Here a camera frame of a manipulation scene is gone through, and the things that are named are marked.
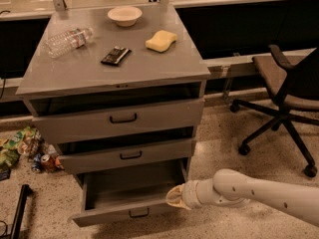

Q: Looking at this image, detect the grey bottom drawer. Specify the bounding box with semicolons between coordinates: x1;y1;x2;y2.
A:
71;157;191;227

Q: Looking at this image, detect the grey drawer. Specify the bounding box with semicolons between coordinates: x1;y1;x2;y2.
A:
71;157;191;227
34;82;203;144
59;126;195;174

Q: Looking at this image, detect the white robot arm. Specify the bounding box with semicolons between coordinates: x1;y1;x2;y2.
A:
165;169;319;226

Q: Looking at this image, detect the grey middle drawer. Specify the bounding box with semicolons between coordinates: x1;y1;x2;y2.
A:
59;126;195;174

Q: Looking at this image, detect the grey drawer cabinet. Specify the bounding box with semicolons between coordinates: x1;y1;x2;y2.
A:
15;3;211;188

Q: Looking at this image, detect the grey top drawer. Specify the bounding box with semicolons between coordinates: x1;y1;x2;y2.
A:
34;82;203;144

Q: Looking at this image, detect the red soda can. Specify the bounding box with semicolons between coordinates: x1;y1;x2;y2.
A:
41;154;56;172

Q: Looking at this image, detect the blue soda can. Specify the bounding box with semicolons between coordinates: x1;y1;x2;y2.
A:
31;153;42;173

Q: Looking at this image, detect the black stand leg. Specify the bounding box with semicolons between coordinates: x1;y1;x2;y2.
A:
9;184;32;239

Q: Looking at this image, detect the black snack bar wrapper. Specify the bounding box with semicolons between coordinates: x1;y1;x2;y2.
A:
101;46;131;66

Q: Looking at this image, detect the yellow sponge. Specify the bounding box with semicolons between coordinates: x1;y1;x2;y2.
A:
146;30;177;53

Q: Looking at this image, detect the black office chair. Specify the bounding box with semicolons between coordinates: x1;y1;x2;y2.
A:
230;45;319;177

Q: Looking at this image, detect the green chip bag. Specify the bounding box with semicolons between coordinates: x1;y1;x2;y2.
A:
0;126;38;169

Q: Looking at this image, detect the beige bowl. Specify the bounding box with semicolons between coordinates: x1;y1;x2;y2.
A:
108;6;143;27

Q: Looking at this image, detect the clear plastic water bottle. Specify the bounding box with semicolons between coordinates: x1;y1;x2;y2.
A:
43;28;93;58

